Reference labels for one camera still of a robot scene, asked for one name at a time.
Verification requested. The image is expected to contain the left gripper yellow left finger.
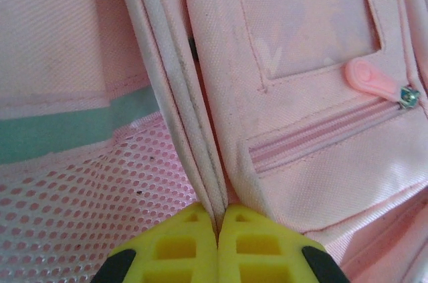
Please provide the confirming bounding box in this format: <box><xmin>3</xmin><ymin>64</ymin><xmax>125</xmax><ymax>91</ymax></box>
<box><xmin>90</xmin><ymin>202</ymin><xmax>219</xmax><ymax>283</ymax></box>

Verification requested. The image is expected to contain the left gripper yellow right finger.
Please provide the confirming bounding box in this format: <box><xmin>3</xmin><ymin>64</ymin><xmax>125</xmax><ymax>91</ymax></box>
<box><xmin>217</xmin><ymin>204</ymin><xmax>350</xmax><ymax>283</ymax></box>

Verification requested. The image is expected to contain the pink backpack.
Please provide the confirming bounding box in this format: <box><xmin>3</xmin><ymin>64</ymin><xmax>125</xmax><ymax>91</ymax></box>
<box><xmin>0</xmin><ymin>0</ymin><xmax>428</xmax><ymax>283</ymax></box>

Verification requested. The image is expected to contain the mint green zip case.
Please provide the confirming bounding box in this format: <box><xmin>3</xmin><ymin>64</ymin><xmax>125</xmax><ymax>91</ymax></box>
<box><xmin>0</xmin><ymin>87</ymin><xmax>158</xmax><ymax>166</ymax></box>

